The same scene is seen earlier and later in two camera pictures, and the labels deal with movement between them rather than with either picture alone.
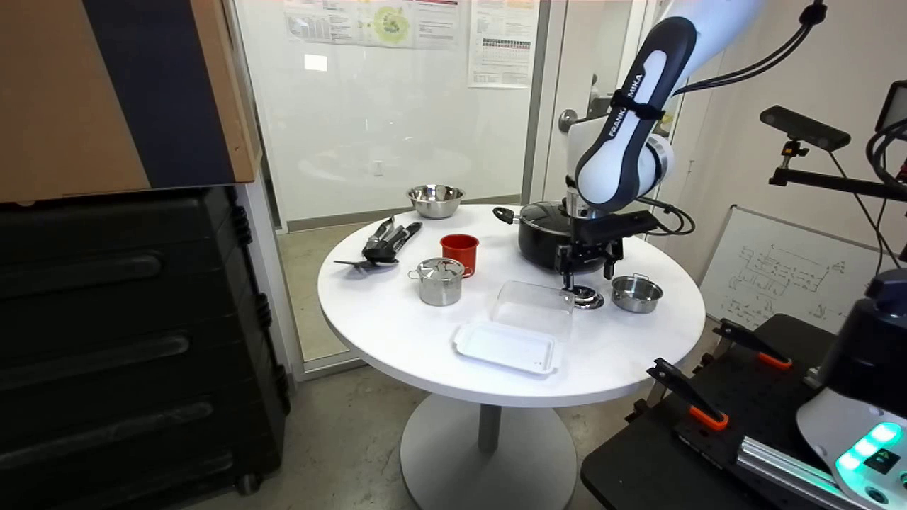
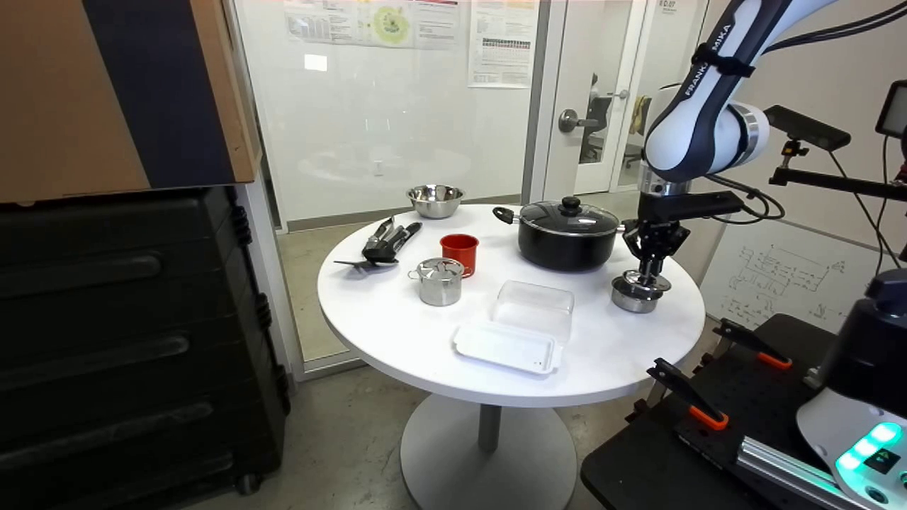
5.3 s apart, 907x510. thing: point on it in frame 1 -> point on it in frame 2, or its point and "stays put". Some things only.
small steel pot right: (636, 293) stays put
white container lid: (509, 348) stays put
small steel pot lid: (587, 294) -> (631, 282)
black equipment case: (136, 355) stays put
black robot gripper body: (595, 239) -> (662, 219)
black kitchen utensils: (380, 243) stays put
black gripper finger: (568, 267) -> (646, 263)
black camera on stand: (799, 131) stays put
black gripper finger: (614, 253) -> (662, 255)
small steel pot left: (438, 282) stays put
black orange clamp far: (753, 344) stays put
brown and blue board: (119, 95) stays put
